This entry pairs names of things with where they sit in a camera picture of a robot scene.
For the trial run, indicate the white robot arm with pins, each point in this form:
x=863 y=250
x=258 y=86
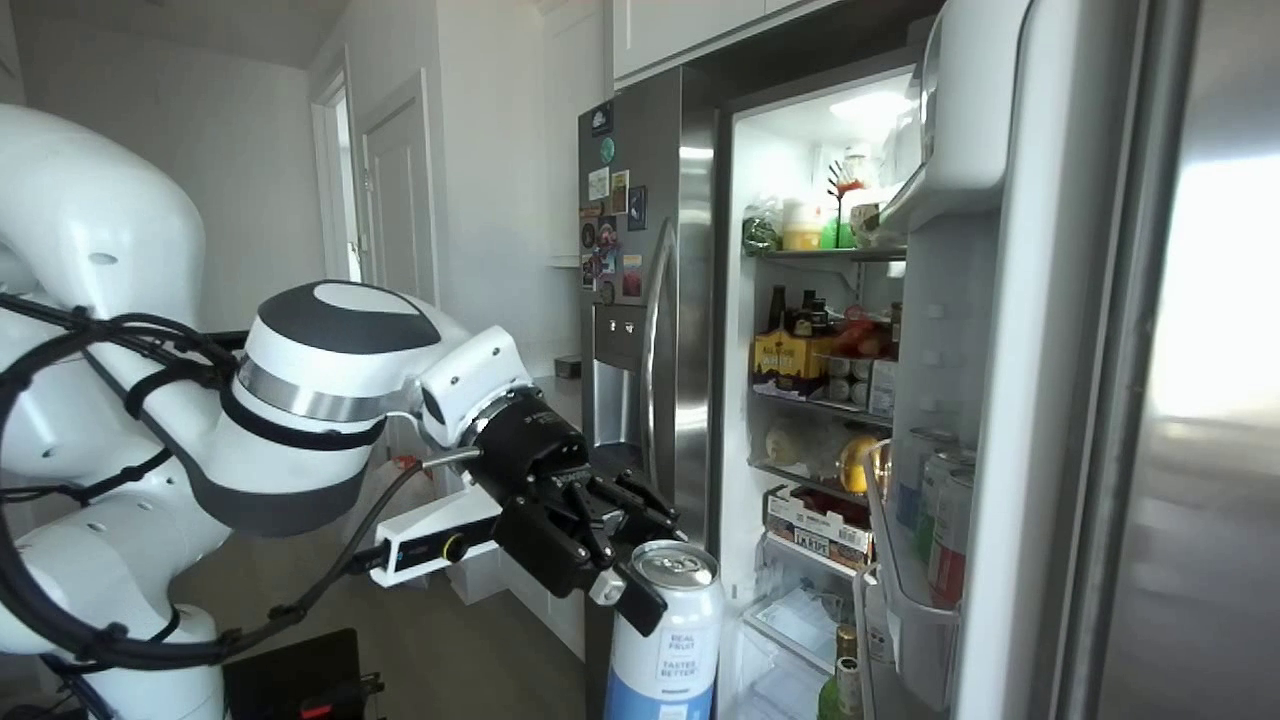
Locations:
x=169 y=436

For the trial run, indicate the stainless steel freezer door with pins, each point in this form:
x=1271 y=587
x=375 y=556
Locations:
x=649 y=263

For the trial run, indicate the open refrigerator door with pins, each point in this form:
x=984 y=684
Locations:
x=1087 y=477

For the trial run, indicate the white base cabinet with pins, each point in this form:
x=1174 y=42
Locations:
x=552 y=613

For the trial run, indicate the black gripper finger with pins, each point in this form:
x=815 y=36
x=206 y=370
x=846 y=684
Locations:
x=638 y=565
x=642 y=509

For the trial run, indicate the white blue soda can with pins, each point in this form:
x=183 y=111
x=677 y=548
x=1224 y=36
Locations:
x=675 y=668

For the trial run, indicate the yellow box on shelf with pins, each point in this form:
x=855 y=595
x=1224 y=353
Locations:
x=790 y=357

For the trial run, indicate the white upper cabinet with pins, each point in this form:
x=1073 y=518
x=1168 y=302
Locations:
x=662 y=35

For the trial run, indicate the cardboard box on shelf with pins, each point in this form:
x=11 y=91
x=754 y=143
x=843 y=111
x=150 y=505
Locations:
x=820 y=527

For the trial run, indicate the white interior door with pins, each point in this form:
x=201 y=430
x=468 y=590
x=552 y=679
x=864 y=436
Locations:
x=399 y=226

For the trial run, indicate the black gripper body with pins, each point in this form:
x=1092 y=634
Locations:
x=552 y=518

